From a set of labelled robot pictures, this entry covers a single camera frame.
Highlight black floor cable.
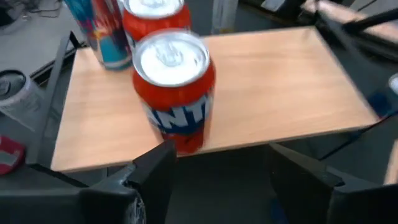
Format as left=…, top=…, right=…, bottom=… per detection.
left=6, top=0, right=63, bottom=19

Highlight Red Bull energy drink can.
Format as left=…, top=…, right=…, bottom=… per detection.
left=63, top=0, right=134, bottom=71
left=368, top=73, right=398, bottom=121

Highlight wooden shelf black metal legs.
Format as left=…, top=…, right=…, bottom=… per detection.
left=27, top=25, right=392, bottom=175

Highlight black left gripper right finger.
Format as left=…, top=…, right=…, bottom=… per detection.
left=267, top=142, right=365, bottom=224

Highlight red Fanta soda can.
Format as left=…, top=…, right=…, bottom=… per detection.
left=121, top=0, right=193, bottom=50
left=132, top=28, right=217, bottom=156

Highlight tall white can black lid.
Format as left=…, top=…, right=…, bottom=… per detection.
left=0, top=68, right=44, bottom=133

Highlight pink white sparkling water can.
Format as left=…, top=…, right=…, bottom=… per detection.
left=0, top=135, right=26, bottom=176

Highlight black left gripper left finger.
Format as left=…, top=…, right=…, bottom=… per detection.
left=80, top=140, right=178, bottom=224

